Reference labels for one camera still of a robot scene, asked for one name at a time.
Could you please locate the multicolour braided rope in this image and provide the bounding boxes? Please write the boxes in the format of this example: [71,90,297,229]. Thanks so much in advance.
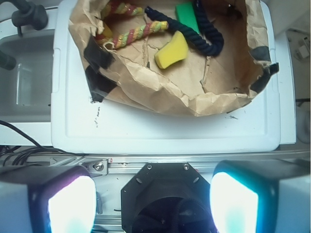
[95,0,169,49]

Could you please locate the brown paper bag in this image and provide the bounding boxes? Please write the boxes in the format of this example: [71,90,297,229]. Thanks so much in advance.
[69,0,278,117]

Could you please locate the yellow sponge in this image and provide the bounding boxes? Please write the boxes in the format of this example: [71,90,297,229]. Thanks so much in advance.
[155,31,189,69]

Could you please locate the black faucet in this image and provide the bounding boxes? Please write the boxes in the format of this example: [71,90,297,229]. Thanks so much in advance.
[0,0,48,71]

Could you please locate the white plastic bin lid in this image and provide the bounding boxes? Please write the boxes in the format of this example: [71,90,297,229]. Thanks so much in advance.
[51,0,281,155]

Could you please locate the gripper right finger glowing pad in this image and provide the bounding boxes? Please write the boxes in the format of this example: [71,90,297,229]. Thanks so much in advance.
[209,159,311,233]

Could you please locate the black cable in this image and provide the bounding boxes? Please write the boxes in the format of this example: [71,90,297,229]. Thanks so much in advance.
[0,120,85,168]

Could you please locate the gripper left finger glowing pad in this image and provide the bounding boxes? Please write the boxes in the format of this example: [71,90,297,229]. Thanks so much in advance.
[0,166,97,233]

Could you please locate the white sink basin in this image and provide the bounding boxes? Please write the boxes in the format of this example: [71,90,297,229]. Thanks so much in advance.
[0,30,54,123]

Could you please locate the green sponge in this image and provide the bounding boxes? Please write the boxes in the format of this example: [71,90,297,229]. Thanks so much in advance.
[175,1,200,33]

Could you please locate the dark navy rope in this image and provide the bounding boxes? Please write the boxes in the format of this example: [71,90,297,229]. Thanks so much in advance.
[144,0,225,57]

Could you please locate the aluminium extrusion rail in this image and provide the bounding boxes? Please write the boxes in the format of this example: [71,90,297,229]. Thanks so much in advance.
[27,149,311,175]

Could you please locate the black octagonal mount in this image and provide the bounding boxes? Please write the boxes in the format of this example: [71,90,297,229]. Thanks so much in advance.
[121,163,217,233]

